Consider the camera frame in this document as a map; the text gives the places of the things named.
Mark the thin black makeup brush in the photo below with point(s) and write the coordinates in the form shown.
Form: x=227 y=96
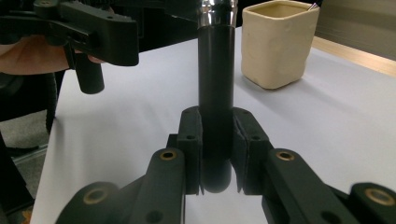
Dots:
x=313 y=6

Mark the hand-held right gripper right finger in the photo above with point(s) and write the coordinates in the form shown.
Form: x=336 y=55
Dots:
x=249 y=149

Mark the white table cover sheet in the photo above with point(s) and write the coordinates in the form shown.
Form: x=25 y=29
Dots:
x=124 y=109

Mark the wooden table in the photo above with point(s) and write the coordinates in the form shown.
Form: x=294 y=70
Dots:
x=358 y=57

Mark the aluminium floor rail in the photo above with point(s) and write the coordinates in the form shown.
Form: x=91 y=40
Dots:
x=29 y=154

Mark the beige square cup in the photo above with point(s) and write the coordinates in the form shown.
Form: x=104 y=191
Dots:
x=277 y=53

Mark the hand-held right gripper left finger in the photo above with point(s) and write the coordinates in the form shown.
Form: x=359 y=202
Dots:
x=190 y=149

